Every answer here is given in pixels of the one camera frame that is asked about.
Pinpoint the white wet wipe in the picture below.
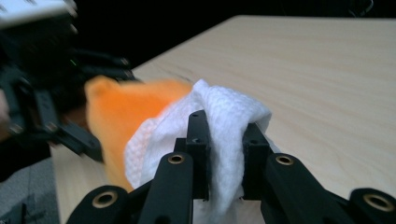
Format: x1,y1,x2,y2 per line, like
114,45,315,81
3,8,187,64
123,78,282,224

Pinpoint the orange plush toy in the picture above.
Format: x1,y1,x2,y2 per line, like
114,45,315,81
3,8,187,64
84,75,194,192

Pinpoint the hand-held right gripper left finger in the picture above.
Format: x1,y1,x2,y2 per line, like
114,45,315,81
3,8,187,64
175,109,212,201

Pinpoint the pale cable loop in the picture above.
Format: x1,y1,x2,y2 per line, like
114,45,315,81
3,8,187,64
348,0,375,18

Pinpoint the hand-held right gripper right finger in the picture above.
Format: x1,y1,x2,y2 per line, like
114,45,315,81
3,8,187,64
241,122,276,201

